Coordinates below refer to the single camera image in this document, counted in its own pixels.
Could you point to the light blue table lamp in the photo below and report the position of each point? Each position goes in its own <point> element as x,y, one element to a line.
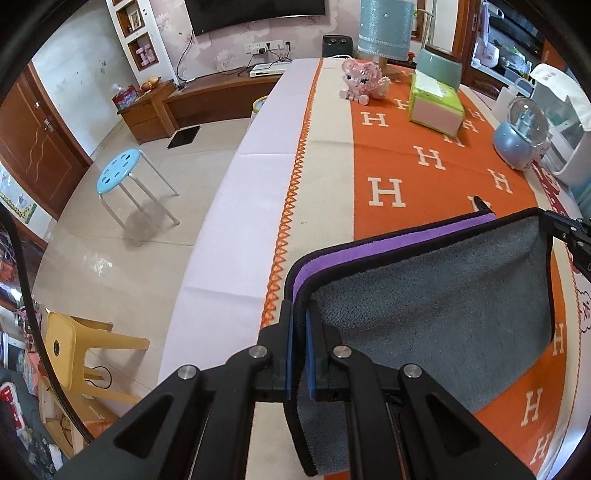
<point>386,30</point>

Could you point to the red tissue box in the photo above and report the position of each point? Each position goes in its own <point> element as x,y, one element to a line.
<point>124,96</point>

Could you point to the wooden TV cabinet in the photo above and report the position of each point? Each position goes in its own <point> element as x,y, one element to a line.
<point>164,110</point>

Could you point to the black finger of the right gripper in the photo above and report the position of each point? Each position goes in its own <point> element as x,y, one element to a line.
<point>575,234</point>

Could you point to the blue round stool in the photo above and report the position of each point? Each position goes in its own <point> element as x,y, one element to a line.
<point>120,169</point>

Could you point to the green tissue box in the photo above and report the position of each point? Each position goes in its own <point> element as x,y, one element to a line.
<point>435,105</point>

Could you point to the orange H pattern blanket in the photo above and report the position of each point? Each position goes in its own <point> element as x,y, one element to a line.
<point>358,171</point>

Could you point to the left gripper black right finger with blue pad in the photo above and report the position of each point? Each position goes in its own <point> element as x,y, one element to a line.
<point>401,423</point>

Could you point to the teal canister brown lid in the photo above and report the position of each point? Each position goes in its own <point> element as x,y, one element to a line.
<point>444,70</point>

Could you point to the black floor scale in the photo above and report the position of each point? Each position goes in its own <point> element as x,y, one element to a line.
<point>183,137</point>

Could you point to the yellow plastic stool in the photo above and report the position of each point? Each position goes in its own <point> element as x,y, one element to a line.
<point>67,341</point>

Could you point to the white storage box appliance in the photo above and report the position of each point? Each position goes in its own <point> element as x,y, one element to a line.
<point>567,109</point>

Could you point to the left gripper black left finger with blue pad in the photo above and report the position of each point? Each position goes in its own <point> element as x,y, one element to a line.
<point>197,423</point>

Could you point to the pale pink tablecloth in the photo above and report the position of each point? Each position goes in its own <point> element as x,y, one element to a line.
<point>219,307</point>

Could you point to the pink toy figure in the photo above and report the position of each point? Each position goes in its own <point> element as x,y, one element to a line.
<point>364,81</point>

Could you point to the blue snow globe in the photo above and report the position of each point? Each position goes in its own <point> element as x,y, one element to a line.
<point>524,136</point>

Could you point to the brown wooden door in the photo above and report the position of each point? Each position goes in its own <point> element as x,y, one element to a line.
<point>37,147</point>

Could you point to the black wall television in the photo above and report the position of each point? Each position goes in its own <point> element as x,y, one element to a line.
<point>208,15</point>

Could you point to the white set-top box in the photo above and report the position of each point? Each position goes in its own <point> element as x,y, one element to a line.
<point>268,69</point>

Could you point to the purple grey towel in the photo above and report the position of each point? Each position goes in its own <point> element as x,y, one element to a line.
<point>468,298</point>

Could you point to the white wall shelf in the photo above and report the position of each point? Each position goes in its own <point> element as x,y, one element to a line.
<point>140,39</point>

